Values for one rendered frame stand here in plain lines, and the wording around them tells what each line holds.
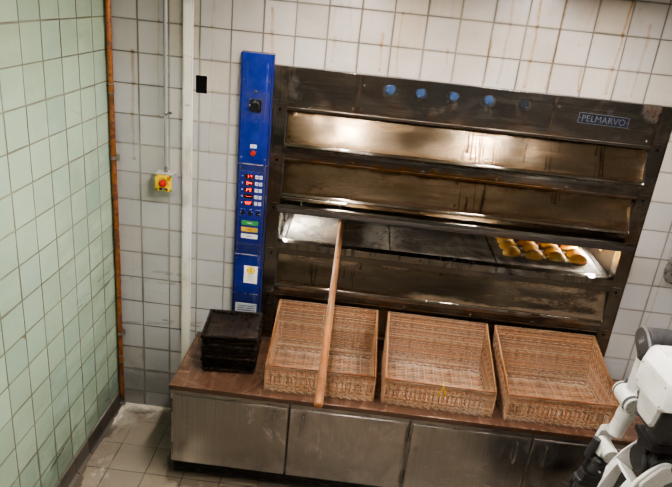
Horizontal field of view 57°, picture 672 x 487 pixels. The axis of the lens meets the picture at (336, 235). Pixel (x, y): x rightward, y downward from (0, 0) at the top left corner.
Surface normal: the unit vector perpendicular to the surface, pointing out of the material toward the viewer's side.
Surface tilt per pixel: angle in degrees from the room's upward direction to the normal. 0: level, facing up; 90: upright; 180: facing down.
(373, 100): 90
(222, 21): 90
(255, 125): 90
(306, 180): 70
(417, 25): 90
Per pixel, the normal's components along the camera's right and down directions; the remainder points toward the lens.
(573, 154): -0.03, 0.00
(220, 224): -0.07, 0.36
